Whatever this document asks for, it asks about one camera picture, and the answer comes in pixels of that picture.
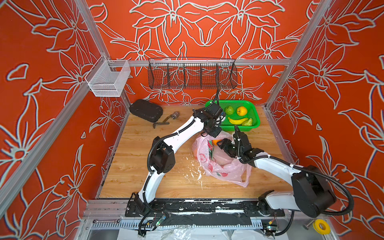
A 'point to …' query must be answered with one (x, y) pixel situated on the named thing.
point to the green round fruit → (229, 110)
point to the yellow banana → (237, 121)
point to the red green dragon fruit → (210, 145)
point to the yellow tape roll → (316, 225)
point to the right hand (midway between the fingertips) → (217, 144)
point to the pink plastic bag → (223, 164)
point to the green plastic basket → (245, 113)
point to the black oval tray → (149, 111)
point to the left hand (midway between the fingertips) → (216, 130)
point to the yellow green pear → (247, 123)
